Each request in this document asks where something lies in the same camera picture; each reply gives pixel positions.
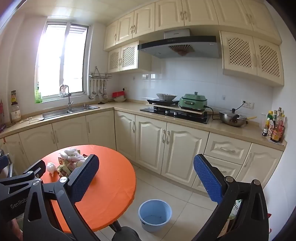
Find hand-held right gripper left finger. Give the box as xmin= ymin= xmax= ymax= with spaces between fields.
xmin=22 ymin=154 xmax=100 ymax=241

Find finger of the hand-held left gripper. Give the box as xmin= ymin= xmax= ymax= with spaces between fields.
xmin=22 ymin=159 xmax=47 ymax=179

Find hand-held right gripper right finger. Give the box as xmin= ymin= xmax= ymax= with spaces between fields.
xmin=193 ymin=154 xmax=270 ymax=241

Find small clear plastic bag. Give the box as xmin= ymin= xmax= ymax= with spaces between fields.
xmin=46 ymin=162 xmax=57 ymax=177

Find blue plastic bucket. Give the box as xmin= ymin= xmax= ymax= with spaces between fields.
xmin=138 ymin=200 xmax=173 ymax=232

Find knotted clear plastic bag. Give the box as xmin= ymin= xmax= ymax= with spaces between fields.
xmin=60 ymin=154 xmax=86 ymax=163

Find round orange table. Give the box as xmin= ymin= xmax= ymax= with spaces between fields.
xmin=39 ymin=145 xmax=137 ymax=234

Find crumpled clear plastic bag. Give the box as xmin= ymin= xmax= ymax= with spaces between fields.
xmin=63 ymin=148 xmax=81 ymax=158

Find cream lower cabinets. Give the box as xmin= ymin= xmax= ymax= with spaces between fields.
xmin=0 ymin=100 xmax=287 ymax=193

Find cream cabinets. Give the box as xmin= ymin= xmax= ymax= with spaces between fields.
xmin=103 ymin=0 xmax=283 ymax=52
xmin=0 ymin=100 xmax=287 ymax=193

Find green white package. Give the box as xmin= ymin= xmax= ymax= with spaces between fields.
xmin=228 ymin=199 xmax=242 ymax=232

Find steel sink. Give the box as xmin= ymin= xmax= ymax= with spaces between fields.
xmin=42 ymin=104 xmax=100 ymax=120

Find steel wok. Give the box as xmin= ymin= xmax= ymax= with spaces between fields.
xmin=219 ymin=108 xmax=249 ymax=128

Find black gas stove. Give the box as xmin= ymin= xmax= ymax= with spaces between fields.
xmin=140 ymin=107 xmax=211 ymax=125

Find black table base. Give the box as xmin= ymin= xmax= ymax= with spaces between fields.
xmin=108 ymin=220 xmax=140 ymax=241

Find wooden board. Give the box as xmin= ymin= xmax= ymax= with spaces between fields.
xmin=153 ymin=104 xmax=208 ymax=115

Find green bottle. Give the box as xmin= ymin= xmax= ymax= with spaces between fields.
xmin=35 ymin=85 xmax=43 ymax=104

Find steel faucet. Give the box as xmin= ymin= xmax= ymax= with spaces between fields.
xmin=59 ymin=84 xmax=74 ymax=111

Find green electric cooker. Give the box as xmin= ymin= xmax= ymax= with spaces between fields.
xmin=178 ymin=91 xmax=208 ymax=110

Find group of condiment bottles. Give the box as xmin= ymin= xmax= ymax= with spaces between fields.
xmin=262 ymin=107 xmax=286 ymax=143

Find black induction cooker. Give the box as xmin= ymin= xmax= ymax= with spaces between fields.
xmin=146 ymin=98 xmax=180 ymax=106

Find white pan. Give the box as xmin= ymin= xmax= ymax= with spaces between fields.
xmin=156 ymin=93 xmax=178 ymax=101

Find steel utensil rack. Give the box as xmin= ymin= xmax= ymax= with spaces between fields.
xmin=89 ymin=67 xmax=113 ymax=80

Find cream lattice door cabinet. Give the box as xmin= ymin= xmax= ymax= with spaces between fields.
xmin=107 ymin=40 xmax=152 ymax=74
xmin=220 ymin=31 xmax=285 ymax=88

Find black range hood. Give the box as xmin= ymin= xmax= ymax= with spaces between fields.
xmin=137 ymin=29 xmax=221 ymax=59

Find cream upper cabinets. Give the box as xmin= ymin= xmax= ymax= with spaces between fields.
xmin=103 ymin=0 xmax=283 ymax=52

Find black power cable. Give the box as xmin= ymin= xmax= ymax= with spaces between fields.
xmin=205 ymin=101 xmax=246 ymax=121

